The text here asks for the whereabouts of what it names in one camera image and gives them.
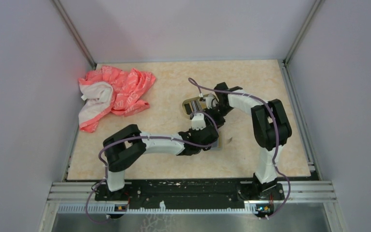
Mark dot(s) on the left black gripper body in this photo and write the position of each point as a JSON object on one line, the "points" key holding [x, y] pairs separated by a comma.
{"points": [[199, 149]]}

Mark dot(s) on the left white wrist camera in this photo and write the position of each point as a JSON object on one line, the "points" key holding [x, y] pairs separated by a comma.
{"points": [[197, 121]]}

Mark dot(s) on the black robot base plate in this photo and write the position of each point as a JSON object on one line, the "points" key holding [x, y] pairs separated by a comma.
{"points": [[193, 194]]}

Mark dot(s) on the aluminium front frame rail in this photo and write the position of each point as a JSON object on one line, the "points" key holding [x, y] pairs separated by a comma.
{"points": [[308, 206]]}

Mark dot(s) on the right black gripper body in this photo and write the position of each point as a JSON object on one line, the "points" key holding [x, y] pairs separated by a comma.
{"points": [[218, 113]]}

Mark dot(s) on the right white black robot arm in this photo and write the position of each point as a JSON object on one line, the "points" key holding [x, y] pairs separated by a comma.
{"points": [[270, 125]]}

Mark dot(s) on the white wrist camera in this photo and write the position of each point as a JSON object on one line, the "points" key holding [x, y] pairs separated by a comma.
{"points": [[210, 101], [197, 121]]}

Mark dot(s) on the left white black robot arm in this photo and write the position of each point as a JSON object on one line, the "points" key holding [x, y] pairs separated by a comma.
{"points": [[124, 147]]}

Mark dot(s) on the pink white crumpled cloth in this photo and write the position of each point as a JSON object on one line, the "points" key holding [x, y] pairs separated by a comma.
{"points": [[112, 90]]}

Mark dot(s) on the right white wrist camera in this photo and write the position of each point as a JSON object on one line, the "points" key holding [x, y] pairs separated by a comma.
{"points": [[210, 101]]}

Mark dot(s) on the cream card holder tray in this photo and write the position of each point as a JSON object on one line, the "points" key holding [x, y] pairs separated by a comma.
{"points": [[194, 104]]}

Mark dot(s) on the beige card sleeve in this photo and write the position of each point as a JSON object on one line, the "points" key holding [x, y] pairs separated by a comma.
{"points": [[219, 146]]}

